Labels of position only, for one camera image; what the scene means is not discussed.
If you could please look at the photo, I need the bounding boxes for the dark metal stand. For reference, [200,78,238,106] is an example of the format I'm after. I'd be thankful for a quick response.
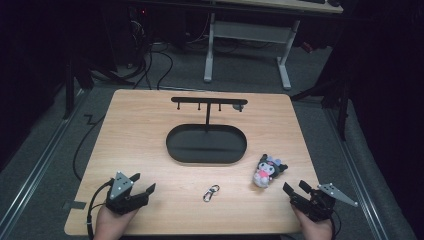
[289,75,352,142]
[62,59,95,120]

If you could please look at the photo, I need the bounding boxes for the right hand-held gripper cable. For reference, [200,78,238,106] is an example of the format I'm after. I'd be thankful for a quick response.
[329,209,343,240]

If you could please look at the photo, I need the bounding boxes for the bundle of black floor cables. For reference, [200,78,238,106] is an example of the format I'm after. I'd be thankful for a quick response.
[116,41,175,91]

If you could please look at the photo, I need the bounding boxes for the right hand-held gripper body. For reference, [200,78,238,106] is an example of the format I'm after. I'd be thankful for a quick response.
[289,182,359,223]

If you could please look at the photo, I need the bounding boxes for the black hook rack with tray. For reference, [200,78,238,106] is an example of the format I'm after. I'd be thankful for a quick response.
[165,96,249,165]

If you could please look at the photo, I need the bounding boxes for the silver carabiner clip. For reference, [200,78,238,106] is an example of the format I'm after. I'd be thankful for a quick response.
[202,184,221,203]

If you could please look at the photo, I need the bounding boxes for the dark computer tower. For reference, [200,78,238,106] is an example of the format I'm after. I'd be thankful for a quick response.
[128,5,152,68]

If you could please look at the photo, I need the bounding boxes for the black and pink plush toy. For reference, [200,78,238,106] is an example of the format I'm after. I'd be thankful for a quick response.
[252,153,289,189]

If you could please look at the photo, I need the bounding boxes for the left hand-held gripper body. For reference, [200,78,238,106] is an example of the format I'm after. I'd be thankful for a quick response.
[105,171,150,215]

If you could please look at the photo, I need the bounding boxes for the left hand-held gripper cable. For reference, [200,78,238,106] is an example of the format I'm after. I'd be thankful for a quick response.
[86,178,116,240]

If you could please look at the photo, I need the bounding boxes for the black tape patch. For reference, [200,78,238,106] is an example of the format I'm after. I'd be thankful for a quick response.
[62,200,88,211]

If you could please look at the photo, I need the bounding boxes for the white-legged desk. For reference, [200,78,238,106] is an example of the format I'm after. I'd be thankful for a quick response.
[203,0,344,91]

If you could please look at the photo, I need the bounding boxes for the hand-held gripper cable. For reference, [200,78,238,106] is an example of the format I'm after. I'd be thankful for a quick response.
[329,209,343,240]
[86,178,116,240]

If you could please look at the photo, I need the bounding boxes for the black floor cable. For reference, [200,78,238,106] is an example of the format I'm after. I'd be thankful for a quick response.
[72,114,106,182]

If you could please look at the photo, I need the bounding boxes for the person's left hand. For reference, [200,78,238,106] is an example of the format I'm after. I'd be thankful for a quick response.
[93,203,139,240]

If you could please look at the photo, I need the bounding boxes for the metal floor rail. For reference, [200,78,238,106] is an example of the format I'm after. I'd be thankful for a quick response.
[323,109,390,240]
[0,89,88,234]

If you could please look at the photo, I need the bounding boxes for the person's right hand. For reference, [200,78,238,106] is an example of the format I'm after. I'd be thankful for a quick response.
[291,204,334,240]

